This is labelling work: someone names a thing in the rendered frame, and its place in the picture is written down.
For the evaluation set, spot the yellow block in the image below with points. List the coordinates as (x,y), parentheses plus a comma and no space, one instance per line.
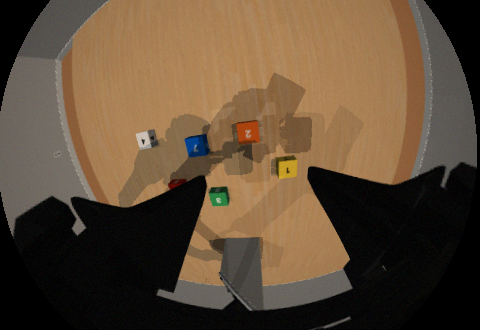
(286,167)

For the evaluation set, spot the blue digit block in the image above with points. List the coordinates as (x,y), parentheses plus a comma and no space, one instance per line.
(197,146)

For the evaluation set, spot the red block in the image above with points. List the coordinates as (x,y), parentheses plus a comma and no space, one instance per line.
(176,182)

